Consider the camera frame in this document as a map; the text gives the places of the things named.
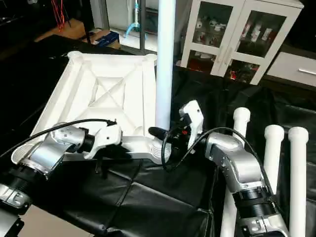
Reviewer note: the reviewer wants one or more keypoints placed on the white drawer unit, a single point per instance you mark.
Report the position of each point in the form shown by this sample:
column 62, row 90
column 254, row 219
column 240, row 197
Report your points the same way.
column 296, row 69

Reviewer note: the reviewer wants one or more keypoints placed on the white glass door cabinet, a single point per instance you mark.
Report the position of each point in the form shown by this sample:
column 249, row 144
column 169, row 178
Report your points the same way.
column 222, row 37

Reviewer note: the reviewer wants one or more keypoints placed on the grey metal pole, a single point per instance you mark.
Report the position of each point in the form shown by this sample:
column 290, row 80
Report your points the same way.
column 143, row 27

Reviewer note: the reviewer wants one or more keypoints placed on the white plastic table top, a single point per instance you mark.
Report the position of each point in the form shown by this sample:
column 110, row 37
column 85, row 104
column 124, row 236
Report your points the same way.
column 113, row 84

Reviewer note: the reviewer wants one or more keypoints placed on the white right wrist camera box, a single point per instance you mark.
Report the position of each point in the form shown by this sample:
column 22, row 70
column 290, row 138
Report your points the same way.
column 192, row 118

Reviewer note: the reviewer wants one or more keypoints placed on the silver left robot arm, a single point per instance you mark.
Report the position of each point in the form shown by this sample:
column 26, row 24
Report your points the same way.
column 44, row 155

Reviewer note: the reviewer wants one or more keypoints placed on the brown cardboard box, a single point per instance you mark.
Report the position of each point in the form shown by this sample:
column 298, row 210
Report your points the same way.
column 104, row 38

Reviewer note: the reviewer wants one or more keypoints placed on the black work mat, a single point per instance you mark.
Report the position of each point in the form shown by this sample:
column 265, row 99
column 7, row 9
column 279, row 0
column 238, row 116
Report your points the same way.
column 148, row 202

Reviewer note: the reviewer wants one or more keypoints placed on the white appliance cabinet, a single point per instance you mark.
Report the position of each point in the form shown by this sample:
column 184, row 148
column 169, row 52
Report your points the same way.
column 121, row 12

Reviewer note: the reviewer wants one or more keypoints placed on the light blue mop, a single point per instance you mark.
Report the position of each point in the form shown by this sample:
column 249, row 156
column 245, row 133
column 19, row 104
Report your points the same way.
column 133, row 22

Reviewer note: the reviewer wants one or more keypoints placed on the white plastic table leg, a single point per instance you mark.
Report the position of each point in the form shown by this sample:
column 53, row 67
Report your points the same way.
column 273, row 153
column 237, row 153
column 298, row 182
column 165, row 64

